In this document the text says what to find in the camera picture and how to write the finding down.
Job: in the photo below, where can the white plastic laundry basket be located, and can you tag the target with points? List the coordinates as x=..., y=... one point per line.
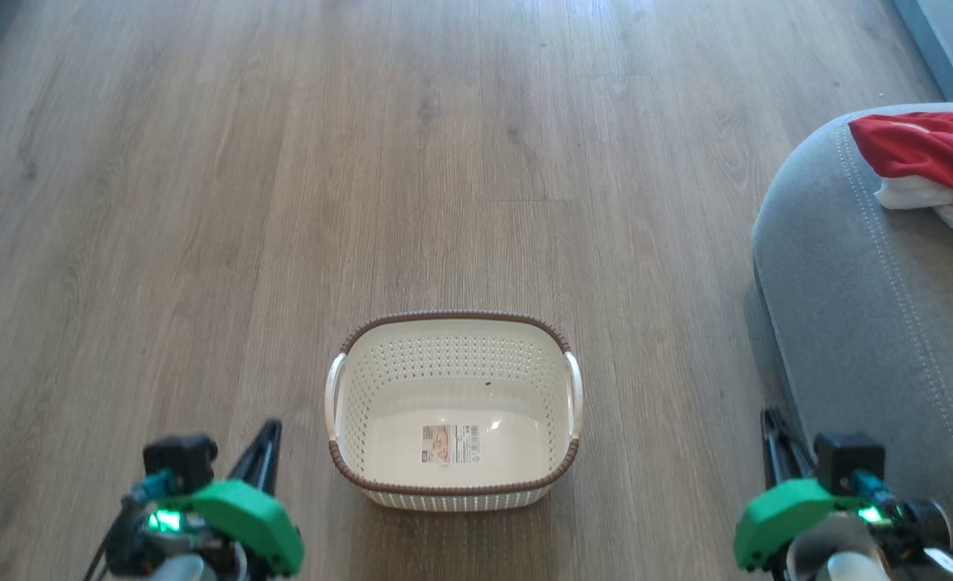
x=452, y=363

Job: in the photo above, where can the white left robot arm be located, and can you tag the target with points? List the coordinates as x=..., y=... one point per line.
x=173, y=557

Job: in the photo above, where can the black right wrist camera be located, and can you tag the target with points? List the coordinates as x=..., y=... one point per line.
x=849, y=461

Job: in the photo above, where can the grey fabric seat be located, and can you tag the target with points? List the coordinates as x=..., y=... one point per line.
x=871, y=323

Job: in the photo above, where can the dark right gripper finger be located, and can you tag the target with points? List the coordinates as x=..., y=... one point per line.
x=799, y=460
x=773, y=452

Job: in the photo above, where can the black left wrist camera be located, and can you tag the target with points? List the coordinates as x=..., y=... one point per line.
x=179, y=461

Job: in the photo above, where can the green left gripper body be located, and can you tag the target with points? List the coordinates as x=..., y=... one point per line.
x=242, y=516

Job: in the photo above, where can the printed basket label sticker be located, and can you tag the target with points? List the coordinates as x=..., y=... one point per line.
x=450, y=445

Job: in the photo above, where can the red white striped garment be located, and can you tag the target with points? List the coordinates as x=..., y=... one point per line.
x=936, y=149

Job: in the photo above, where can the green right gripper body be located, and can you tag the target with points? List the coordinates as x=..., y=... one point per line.
x=783, y=516

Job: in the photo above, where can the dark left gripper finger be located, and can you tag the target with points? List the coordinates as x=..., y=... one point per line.
x=248, y=464
x=272, y=456

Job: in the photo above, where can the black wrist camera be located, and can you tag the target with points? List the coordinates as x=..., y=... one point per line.
x=179, y=461
x=849, y=461

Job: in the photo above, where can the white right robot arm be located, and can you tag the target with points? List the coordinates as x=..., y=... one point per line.
x=879, y=549

